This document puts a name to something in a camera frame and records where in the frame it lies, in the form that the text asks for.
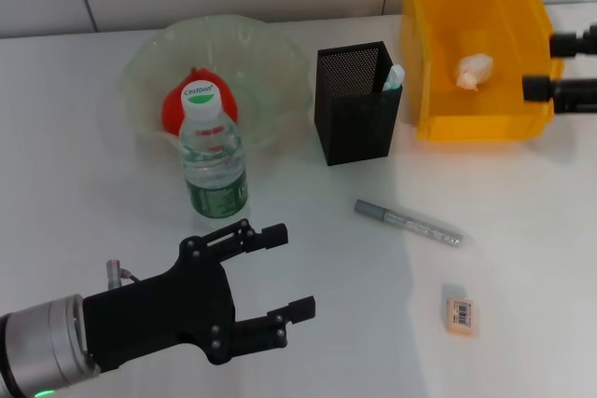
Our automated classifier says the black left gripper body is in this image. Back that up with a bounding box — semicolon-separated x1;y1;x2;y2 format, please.
82;235;235;366

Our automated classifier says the clear green-label water bottle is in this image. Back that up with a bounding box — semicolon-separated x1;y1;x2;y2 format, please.
178;81;249;232

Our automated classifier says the white paper ball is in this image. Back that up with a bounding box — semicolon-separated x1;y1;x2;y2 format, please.
451;52;495;91

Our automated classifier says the silver marker pen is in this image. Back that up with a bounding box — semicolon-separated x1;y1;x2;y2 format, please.
353;199;464;250

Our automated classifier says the orange toy fruit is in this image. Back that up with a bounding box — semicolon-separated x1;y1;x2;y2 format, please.
161;66;239;136

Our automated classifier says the beige eraser with barcode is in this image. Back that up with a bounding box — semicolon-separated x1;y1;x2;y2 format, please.
441;295;480;336

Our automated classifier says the black mesh pen holder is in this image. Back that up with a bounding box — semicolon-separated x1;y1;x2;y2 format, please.
314;40;404;167

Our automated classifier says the green glass fruit plate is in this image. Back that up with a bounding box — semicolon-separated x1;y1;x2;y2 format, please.
120;15;312;152

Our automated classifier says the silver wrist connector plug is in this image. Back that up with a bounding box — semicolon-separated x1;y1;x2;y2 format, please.
104;257;124;290

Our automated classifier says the yellow plastic bin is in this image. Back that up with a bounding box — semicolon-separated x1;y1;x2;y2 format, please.
398;0;566;143

